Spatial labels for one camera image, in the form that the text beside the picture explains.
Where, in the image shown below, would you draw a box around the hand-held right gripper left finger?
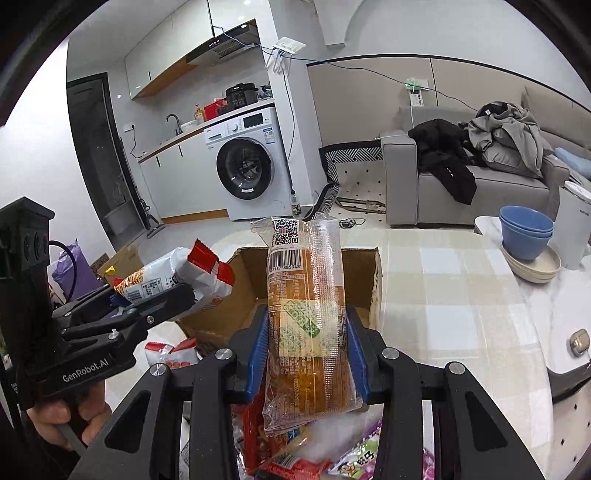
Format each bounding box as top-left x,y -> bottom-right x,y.
69,305 -> 271,480

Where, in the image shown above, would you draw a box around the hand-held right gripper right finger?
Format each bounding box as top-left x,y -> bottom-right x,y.
345,305 -> 548,480

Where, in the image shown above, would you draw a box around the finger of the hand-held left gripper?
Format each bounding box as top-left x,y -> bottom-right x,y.
62,282 -> 195,344
51,285 -> 116,325

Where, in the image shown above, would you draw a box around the brown cardboard box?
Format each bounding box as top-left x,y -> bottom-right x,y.
178,247 -> 383,356

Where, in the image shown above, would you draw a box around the white and red snack bag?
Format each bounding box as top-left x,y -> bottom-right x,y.
110,239 -> 235,319

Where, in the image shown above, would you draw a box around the clear bread packet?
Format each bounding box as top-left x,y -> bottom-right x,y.
250,216 -> 365,437

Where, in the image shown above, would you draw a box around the person's left hand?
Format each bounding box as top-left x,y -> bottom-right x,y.
25,385 -> 112,448

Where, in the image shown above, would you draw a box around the purple bag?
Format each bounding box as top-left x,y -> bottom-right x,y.
51,240 -> 103,299

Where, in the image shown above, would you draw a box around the white red snack packet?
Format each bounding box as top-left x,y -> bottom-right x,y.
145,337 -> 200,371

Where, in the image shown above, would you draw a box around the yellow printed cardboard box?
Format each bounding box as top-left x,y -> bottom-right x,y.
90,244 -> 145,283

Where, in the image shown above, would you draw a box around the pile of snack packets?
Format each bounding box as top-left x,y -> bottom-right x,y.
323,408 -> 435,480

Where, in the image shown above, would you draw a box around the white kitchen counter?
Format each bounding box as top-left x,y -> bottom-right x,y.
139,99 -> 276,223

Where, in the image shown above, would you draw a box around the dark door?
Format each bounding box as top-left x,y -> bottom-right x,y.
66,76 -> 149,250

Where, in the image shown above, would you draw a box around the white washing machine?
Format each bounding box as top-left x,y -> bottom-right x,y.
203,105 -> 296,222

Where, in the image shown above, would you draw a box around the blue bowl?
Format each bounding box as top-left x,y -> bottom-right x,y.
499,205 -> 554,237
501,228 -> 553,262

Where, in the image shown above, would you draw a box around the patterned floor mat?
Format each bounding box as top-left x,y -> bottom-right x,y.
305,143 -> 387,221

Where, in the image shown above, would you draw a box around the grey sofa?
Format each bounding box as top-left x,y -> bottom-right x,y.
381,85 -> 591,227

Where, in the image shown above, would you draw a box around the gold earbuds case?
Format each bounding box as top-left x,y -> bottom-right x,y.
569,329 -> 591,357

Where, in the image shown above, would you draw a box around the black jacket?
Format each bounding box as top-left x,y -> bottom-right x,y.
407,119 -> 478,205

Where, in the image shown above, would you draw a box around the black pressure cooker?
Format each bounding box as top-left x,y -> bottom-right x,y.
225,83 -> 258,110

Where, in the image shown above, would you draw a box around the white electric kettle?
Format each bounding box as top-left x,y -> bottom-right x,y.
551,181 -> 591,271

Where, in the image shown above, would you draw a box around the grey jacket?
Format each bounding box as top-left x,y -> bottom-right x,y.
459,102 -> 556,179

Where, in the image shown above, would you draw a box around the steel range hood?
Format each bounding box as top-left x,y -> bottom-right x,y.
187,19 -> 262,65

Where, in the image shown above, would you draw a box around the white router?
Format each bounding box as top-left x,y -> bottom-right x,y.
265,38 -> 308,75

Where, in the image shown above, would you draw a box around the light blue pillow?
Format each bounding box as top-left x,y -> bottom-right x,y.
554,147 -> 591,177

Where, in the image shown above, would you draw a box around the white wall cabinets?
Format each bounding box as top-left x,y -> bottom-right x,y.
124,0 -> 259,100

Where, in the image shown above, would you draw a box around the wall power strip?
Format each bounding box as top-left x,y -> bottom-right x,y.
401,78 -> 428,107

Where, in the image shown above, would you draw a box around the black wall cable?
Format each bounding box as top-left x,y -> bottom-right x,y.
259,44 -> 482,112

